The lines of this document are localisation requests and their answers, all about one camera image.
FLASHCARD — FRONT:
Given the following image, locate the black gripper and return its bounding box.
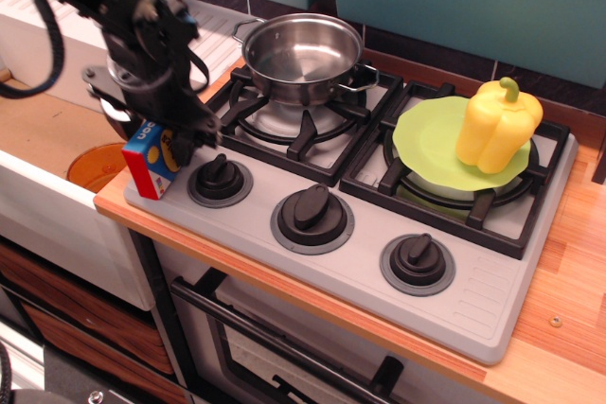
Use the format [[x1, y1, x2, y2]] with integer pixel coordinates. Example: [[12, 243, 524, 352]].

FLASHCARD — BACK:
[[82, 58, 221, 166]]

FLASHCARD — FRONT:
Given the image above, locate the blue cookie box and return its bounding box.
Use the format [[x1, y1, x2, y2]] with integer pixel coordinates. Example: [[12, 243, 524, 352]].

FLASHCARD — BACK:
[[122, 121, 181, 201]]

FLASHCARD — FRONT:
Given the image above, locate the yellow toy bell pepper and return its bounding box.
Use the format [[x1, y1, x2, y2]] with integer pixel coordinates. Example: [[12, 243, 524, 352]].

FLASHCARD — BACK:
[[455, 77, 544, 174]]

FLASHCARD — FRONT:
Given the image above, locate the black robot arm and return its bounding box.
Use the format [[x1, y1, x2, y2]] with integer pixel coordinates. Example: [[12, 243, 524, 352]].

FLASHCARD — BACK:
[[1, 0, 221, 166]]

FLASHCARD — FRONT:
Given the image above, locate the black left stove knob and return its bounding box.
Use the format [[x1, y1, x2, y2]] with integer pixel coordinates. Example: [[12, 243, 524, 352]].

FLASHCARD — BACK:
[[187, 153, 254, 209]]

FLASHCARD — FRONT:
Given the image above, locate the black stove knob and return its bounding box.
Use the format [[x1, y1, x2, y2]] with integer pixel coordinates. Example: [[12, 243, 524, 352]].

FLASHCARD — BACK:
[[270, 184, 355, 255], [187, 153, 254, 209], [380, 233, 455, 297]]

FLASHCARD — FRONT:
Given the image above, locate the stainless steel pot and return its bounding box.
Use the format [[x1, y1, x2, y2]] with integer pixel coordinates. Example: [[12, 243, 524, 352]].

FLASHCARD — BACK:
[[232, 13, 380, 106]]

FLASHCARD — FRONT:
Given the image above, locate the black middle stove knob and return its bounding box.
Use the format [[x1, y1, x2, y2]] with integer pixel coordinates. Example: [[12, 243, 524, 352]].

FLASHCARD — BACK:
[[270, 184, 355, 255]]

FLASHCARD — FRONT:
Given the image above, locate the lime green plate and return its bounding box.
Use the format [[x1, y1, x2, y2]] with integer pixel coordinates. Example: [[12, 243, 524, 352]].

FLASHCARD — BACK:
[[392, 96, 531, 191]]

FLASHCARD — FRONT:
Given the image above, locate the black right stove knob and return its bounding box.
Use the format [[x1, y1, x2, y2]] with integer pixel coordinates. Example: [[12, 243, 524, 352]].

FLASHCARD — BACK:
[[380, 233, 455, 297]]

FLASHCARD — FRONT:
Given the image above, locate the grey toy stove top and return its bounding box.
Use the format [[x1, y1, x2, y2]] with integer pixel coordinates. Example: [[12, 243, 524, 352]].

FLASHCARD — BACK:
[[124, 68, 578, 364]]

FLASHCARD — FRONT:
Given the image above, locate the white toy sink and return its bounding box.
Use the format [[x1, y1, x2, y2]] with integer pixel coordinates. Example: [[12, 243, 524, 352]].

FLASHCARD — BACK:
[[1, 0, 248, 310]]

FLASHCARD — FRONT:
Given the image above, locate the black left burner grate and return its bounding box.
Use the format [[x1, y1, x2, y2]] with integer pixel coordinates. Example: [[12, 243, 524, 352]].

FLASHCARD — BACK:
[[206, 63, 404, 186]]

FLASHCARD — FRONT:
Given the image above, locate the black burner grate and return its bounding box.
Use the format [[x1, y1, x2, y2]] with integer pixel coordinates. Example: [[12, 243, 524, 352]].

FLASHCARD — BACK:
[[206, 63, 404, 186], [340, 81, 578, 259]]

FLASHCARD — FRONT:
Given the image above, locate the wooden drawer unit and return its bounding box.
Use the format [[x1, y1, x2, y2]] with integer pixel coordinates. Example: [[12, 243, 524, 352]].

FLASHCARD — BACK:
[[1, 238, 190, 403]]

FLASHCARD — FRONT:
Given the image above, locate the black right burner grate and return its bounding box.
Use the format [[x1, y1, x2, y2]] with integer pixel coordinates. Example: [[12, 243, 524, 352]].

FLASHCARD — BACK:
[[340, 81, 578, 259]]

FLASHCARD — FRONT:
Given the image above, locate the black braided cable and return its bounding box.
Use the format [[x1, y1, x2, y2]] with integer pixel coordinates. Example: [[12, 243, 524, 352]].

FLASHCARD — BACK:
[[0, 0, 65, 99]]

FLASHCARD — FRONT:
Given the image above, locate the oven door with black handle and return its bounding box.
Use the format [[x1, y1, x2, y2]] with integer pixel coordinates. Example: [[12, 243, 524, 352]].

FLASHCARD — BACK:
[[169, 266, 422, 404]]

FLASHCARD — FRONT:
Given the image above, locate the black cable bottom left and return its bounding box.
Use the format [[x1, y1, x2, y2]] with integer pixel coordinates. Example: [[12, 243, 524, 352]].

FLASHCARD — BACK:
[[0, 342, 13, 404]]

